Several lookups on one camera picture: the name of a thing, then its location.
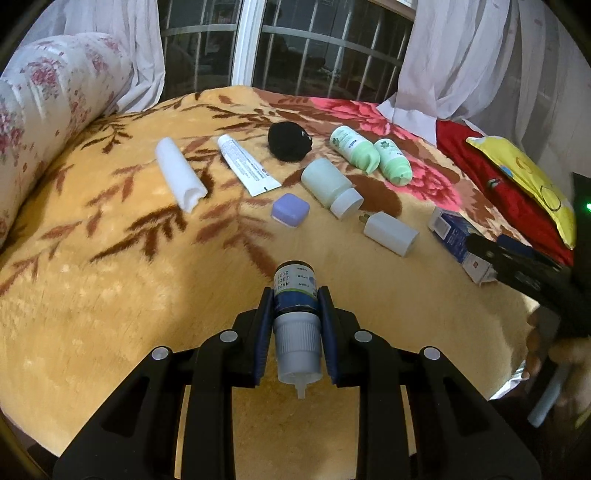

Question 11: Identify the blue and white carton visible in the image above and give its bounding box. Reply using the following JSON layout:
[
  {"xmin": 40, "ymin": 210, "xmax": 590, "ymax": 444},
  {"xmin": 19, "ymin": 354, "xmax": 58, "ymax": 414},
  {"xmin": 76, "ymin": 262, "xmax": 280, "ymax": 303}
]
[{"xmin": 427, "ymin": 206, "xmax": 502, "ymax": 284}]

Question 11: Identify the white squeeze tube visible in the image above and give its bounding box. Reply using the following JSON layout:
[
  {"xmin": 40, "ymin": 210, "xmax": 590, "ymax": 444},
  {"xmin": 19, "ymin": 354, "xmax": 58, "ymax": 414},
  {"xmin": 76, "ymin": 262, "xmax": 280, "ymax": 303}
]
[{"xmin": 217, "ymin": 135, "xmax": 282, "ymax": 198}]

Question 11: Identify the white-framed barred window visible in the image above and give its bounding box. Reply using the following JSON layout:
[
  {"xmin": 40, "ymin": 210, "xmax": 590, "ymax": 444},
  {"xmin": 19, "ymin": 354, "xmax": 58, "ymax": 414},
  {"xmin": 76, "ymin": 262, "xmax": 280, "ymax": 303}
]
[{"xmin": 157, "ymin": 0, "xmax": 417, "ymax": 104}]

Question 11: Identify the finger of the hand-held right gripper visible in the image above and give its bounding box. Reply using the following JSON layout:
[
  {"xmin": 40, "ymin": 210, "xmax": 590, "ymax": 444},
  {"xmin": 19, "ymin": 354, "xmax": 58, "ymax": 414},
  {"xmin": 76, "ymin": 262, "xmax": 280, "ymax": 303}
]
[
  {"xmin": 465, "ymin": 233, "xmax": 571, "ymax": 308},
  {"xmin": 497, "ymin": 235, "xmax": 563, "ymax": 269}
]

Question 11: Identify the person's right hand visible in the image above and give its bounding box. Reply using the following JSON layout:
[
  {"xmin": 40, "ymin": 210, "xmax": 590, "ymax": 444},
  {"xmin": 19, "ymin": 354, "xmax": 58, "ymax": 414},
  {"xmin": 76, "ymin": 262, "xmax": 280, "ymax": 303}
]
[{"xmin": 525, "ymin": 308, "xmax": 591, "ymax": 408}]

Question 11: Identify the red cloth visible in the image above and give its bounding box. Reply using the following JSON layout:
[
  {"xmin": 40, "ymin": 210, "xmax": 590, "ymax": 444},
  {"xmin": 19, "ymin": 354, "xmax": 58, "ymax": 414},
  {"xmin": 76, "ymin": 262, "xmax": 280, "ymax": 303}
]
[{"xmin": 434, "ymin": 119, "xmax": 576, "ymax": 268}]

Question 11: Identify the black fuzzy ball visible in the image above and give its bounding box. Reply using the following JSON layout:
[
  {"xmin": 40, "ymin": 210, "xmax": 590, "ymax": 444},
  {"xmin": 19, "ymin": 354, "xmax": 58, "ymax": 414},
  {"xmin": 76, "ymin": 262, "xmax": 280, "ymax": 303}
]
[{"xmin": 268, "ymin": 122, "xmax": 313, "ymax": 162}]

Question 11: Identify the yellow printed pillow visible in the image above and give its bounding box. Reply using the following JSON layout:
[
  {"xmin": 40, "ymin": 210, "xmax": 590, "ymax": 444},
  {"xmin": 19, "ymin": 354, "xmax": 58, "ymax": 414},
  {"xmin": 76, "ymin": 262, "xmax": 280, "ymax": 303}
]
[{"xmin": 465, "ymin": 135, "xmax": 578, "ymax": 250}]

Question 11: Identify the small blue-label dropper bottle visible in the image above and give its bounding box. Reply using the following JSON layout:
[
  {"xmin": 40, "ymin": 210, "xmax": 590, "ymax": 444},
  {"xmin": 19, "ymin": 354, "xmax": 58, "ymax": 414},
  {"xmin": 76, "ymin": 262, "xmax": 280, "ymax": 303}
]
[{"xmin": 272, "ymin": 261, "xmax": 322, "ymax": 400}]

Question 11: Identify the pale blue stick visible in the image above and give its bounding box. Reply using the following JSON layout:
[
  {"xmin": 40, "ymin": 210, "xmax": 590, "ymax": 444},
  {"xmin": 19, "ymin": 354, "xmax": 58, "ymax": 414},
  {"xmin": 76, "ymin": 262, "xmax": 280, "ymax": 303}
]
[{"xmin": 527, "ymin": 362, "xmax": 568, "ymax": 428}]

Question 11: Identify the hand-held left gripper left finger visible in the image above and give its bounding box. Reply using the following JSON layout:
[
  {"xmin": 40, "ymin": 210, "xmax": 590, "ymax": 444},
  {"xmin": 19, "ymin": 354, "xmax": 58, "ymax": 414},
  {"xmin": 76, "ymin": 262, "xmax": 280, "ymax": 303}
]
[{"xmin": 53, "ymin": 286, "xmax": 279, "ymax": 480}]

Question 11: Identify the small purple case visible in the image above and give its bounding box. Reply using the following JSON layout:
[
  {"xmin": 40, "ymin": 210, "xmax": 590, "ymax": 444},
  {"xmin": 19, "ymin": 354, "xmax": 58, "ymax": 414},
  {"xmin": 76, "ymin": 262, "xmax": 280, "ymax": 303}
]
[{"xmin": 271, "ymin": 193, "xmax": 312, "ymax": 230}]

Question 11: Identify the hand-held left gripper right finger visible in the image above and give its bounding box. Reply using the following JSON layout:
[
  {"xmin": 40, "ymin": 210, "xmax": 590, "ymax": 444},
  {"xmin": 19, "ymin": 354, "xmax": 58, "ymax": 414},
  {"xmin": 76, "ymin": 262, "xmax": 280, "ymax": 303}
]
[{"xmin": 316, "ymin": 285, "xmax": 542, "ymax": 480}]

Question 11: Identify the rolled floral quilt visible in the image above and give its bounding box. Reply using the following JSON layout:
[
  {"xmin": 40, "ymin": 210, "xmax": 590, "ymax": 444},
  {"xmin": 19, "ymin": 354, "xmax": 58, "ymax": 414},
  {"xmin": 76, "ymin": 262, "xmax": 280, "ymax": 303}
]
[{"xmin": 0, "ymin": 33, "xmax": 136, "ymax": 250}]

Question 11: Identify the yellow floral blanket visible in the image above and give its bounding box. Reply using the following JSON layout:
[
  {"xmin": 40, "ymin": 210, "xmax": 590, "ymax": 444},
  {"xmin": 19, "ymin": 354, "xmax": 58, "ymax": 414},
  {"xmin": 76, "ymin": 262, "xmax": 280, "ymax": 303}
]
[{"xmin": 0, "ymin": 85, "xmax": 550, "ymax": 464}]

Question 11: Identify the white sheer curtain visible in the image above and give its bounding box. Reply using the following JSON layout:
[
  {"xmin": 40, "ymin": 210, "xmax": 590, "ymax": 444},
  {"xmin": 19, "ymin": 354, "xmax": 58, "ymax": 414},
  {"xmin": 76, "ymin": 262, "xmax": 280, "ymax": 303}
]
[
  {"xmin": 25, "ymin": 0, "xmax": 167, "ymax": 115},
  {"xmin": 378, "ymin": 0, "xmax": 591, "ymax": 172}
]

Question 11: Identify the green lotion bottle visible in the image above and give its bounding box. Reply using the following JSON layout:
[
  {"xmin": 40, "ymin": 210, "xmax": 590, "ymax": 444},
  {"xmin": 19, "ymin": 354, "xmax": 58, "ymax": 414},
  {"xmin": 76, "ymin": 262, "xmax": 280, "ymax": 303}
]
[
  {"xmin": 329, "ymin": 126, "xmax": 380, "ymax": 175},
  {"xmin": 373, "ymin": 138, "xmax": 413, "ymax": 187}
]

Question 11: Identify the white plug adapter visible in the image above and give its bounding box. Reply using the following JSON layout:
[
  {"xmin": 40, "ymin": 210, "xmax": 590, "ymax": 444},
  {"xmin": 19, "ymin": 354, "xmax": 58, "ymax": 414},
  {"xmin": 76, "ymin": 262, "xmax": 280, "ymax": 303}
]
[{"xmin": 359, "ymin": 211, "xmax": 419, "ymax": 257}]

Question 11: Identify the white paper roll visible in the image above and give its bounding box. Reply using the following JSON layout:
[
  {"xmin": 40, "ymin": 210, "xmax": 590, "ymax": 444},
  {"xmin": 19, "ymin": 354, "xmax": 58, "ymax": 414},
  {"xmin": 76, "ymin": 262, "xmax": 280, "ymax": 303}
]
[{"xmin": 155, "ymin": 137, "xmax": 207, "ymax": 213}]

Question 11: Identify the pale green white-capped bottle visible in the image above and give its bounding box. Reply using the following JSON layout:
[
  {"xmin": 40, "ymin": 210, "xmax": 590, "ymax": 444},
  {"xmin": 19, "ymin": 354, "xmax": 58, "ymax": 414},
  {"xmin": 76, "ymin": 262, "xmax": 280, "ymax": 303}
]
[{"xmin": 301, "ymin": 158, "xmax": 364, "ymax": 219}]

